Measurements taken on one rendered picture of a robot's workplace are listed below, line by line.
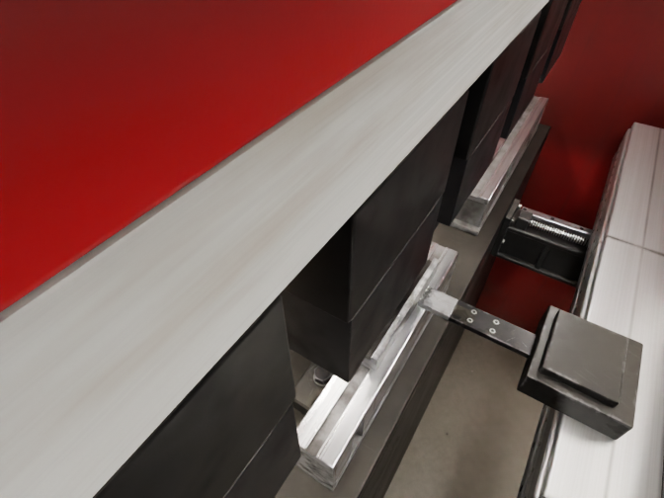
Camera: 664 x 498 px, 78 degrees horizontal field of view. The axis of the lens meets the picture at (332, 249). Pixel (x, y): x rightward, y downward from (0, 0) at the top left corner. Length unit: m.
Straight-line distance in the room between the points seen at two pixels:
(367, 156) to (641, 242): 0.71
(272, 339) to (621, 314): 0.60
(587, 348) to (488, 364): 1.21
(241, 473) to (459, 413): 1.46
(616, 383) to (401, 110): 0.44
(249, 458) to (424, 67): 0.19
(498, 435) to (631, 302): 1.01
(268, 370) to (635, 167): 0.94
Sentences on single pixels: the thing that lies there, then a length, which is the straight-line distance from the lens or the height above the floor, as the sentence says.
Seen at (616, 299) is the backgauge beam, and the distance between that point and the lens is 0.72.
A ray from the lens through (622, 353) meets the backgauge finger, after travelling 0.59.
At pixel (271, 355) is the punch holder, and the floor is 1.31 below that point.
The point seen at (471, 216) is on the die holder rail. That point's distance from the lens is 0.88.
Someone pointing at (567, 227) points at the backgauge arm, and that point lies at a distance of 1.02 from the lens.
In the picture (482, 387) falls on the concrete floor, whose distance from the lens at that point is 1.71.
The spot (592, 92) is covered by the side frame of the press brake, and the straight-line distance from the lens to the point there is 1.30.
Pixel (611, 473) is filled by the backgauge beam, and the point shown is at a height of 0.98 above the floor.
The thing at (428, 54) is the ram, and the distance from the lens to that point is 0.20.
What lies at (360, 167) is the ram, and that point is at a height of 1.36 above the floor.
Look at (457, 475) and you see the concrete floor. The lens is 1.56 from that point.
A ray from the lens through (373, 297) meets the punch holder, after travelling 0.27.
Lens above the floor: 1.46
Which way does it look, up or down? 46 degrees down
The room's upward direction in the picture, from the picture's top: straight up
